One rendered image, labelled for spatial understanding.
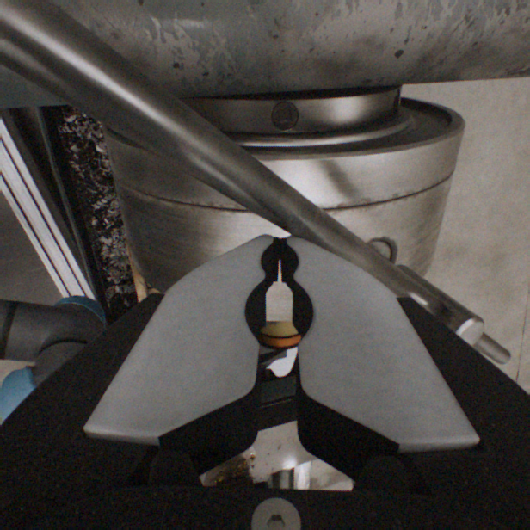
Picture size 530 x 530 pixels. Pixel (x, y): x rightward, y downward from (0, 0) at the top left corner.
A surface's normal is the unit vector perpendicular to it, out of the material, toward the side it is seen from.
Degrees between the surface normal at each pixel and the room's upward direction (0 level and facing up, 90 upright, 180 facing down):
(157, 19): 26
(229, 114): 38
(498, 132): 0
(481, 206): 1
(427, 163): 18
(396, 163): 9
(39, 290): 0
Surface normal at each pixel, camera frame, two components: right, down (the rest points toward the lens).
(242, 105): -0.26, 0.50
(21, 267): 0.29, 0.49
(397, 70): 0.18, 0.98
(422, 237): 0.67, 0.37
